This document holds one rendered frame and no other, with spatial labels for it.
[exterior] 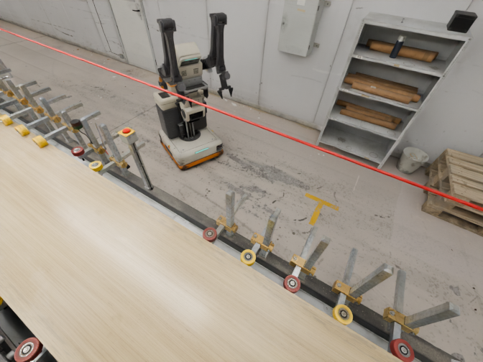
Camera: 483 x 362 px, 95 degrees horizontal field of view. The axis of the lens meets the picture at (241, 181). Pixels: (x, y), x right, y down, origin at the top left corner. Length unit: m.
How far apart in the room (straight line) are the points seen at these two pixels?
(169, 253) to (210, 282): 0.26
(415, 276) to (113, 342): 2.41
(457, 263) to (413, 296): 0.66
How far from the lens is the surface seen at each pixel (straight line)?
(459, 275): 3.03
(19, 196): 1.93
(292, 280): 1.22
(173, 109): 2.75
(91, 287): 1.34
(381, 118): 3.37
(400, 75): 3.39
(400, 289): 1.52
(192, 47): 2.31
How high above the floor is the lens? 2.03
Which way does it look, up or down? 48 degrees down
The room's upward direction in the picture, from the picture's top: 4 degrees clockwise
